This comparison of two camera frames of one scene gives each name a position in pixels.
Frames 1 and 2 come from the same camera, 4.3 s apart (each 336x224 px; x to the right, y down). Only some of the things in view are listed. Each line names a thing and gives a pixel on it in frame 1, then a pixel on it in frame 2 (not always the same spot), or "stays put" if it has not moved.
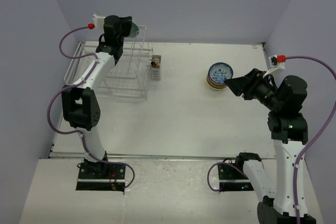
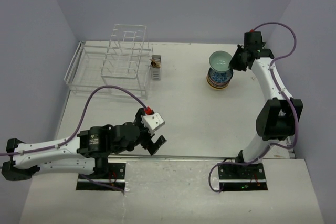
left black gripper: (126, 22) → (148, 144)
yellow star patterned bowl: (215, 85) stays put
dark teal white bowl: (213, 84) stays put
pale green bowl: (134, 30) → (219, 61)
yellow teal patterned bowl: (217, 89) stays put
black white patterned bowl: (216, 87) stays put
